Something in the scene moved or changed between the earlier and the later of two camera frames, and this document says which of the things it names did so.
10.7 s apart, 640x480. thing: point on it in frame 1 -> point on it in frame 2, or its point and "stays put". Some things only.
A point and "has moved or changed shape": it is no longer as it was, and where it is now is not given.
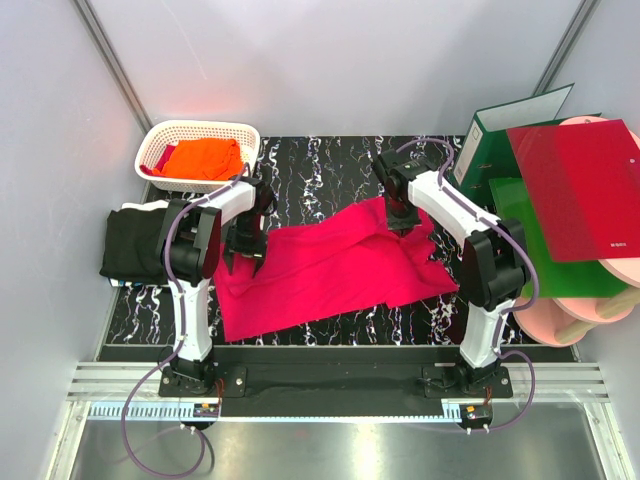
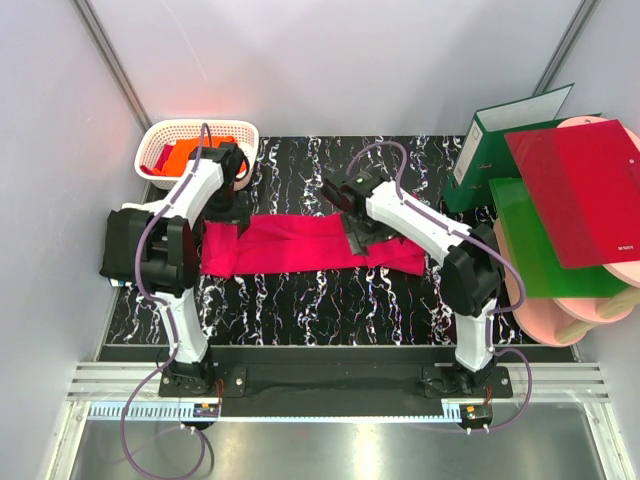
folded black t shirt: (132, 246) stays put
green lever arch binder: (488, 153) stays put
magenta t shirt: (346, 263) has moved or changed shape
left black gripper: (255, 251) -> (237, 215)
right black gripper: (402, 226) -> (358, 240)
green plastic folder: (557, 278) stays put
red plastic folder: (585, 181) stays put
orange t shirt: (211, 159) stays put
